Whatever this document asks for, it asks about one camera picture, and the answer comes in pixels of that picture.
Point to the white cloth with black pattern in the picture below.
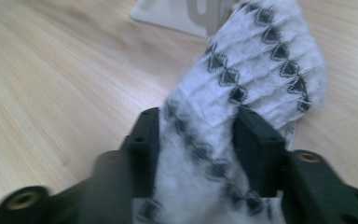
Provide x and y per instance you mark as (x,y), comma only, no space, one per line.
(230,93)

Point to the white expandable divider rack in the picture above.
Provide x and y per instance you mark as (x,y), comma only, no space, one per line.
(180,14)

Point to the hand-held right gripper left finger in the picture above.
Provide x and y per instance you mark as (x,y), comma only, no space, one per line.
(144,149)

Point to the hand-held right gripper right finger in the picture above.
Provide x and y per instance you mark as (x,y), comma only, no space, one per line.
(258,149)

